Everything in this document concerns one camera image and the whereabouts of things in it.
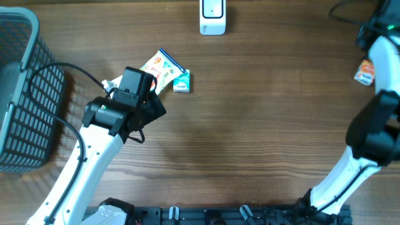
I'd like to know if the small teal box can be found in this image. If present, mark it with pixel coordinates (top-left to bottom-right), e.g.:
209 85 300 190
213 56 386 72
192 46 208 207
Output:
173 69 191 93

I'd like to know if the blue yellow snack bag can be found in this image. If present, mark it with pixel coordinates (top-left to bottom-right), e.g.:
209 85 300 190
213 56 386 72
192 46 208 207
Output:
140 48 186 95

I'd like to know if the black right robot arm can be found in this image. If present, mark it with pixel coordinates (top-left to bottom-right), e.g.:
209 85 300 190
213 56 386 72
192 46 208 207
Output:
291 0 399 224

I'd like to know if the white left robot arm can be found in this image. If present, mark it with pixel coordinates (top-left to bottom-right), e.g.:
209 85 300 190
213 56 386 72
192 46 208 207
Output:
28 67 166 224

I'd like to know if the white barcode scanner box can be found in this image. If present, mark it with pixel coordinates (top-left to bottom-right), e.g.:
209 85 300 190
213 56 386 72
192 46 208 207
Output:
199 0 226 36

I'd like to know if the grey plastic shopping basket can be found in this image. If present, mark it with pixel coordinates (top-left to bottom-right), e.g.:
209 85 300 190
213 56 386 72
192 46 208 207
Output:
1 6 66 173

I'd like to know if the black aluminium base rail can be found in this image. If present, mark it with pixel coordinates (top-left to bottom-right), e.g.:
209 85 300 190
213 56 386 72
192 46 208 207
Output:
84 202 353 225

